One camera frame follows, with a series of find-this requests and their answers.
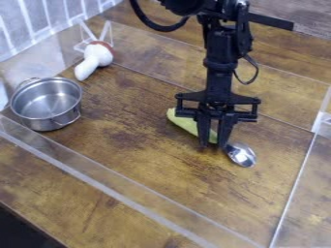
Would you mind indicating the white toy mushroom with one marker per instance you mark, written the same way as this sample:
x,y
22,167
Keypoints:
x,y
98,56

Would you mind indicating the green handled metal spoon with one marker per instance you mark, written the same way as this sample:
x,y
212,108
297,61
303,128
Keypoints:
x,y
236,150

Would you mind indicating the clear acrylic stand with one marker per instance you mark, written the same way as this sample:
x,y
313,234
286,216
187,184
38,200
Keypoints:
x,y
87,36

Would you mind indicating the black bar on table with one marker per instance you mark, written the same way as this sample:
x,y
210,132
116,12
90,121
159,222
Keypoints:
x,y
271,21

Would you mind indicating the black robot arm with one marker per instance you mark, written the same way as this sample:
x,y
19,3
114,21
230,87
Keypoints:
x,y
218,15

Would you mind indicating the small steel pot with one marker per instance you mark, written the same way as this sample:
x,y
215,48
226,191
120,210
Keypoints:
x,y
47,103

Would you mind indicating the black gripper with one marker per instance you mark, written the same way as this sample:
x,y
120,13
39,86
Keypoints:
x,y
215,102

